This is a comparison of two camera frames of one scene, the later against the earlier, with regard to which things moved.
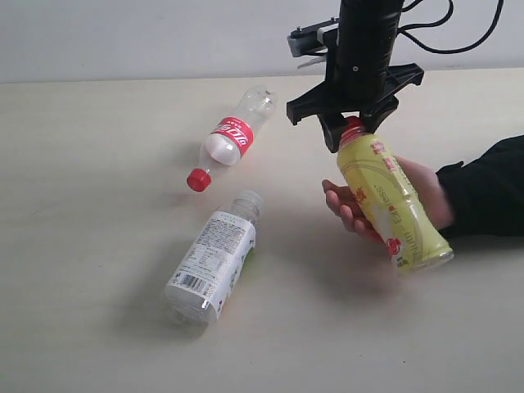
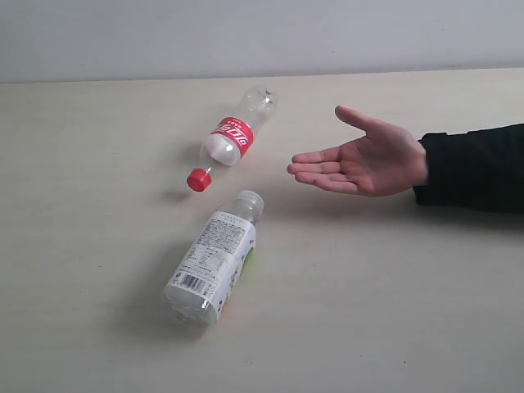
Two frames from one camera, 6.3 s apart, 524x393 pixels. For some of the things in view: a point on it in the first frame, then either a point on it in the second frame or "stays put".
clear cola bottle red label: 232,135 stays put
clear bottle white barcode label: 212,261 stays put
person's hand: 426,182 -> 383,161
